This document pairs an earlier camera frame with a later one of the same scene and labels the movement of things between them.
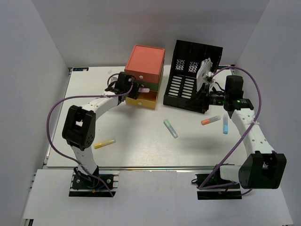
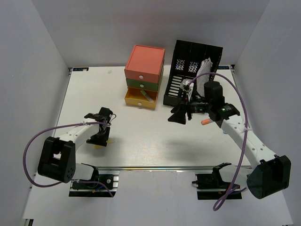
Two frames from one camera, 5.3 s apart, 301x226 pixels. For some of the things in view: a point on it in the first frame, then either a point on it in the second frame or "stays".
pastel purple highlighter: [144, 90] to [147, 96]
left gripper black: [134, 95] to [101, 141]
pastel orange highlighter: [212, 119] stays
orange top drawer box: [146, 63] stays
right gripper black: [197, 103] to [179, 116]
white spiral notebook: [205, 68] stays
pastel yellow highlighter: [100, 144] stays
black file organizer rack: [181, 89] stays
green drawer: [152, 86] stays
